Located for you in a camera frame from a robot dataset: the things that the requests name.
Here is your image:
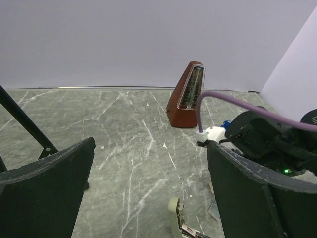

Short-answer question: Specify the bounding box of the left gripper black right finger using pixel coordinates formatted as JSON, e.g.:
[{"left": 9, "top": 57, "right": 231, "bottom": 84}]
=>
[{"left": 207, "top": 141, "right": 317, "bottom": 238}]

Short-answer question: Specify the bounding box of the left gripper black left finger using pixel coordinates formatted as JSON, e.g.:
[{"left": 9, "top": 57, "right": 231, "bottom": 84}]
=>
[{"left": 0, "top": 137, "right": 96, "bottom": 238}]

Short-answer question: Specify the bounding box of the white staple box tray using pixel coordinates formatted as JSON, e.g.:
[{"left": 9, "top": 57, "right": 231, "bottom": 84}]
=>
[{"left": 208, "top": 200, "right": 221, "bottom": 221}]

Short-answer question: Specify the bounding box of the small beige white stapler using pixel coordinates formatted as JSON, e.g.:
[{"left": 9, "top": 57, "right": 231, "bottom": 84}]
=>
[{"left": 167, "top": 197, "right": 210, "bottom": 238}]

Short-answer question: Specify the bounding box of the blue metal stapler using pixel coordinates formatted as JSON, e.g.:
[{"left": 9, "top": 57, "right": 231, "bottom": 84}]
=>
[{"left": 221, "top": 120, "right": 232, "bottom": 130}]

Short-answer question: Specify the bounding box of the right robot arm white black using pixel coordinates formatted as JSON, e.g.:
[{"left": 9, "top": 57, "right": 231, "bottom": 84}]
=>
[{"left": 224, "top": 111, "right": 317, "bottom": 177}]

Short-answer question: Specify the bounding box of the black music stand tripod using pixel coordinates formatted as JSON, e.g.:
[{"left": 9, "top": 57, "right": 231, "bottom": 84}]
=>
[{"left": 0, "top": 86, "right": 59, "bottom": 162}]

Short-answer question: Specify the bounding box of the brown wooden metronome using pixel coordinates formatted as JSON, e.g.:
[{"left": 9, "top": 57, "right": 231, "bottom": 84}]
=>
[{"left": 166, "top": 61, "right": 205, "bottom": 128}]

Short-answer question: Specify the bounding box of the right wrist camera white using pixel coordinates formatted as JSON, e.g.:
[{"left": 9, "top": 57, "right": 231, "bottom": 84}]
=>
[{"left": 196, "top": 126, "right": 229, "bottom": 147}]

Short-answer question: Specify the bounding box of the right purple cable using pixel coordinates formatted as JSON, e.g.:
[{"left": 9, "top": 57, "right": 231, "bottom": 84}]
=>
[{"left": 197, "top": 91, "right": 317, "bottom": 133}]

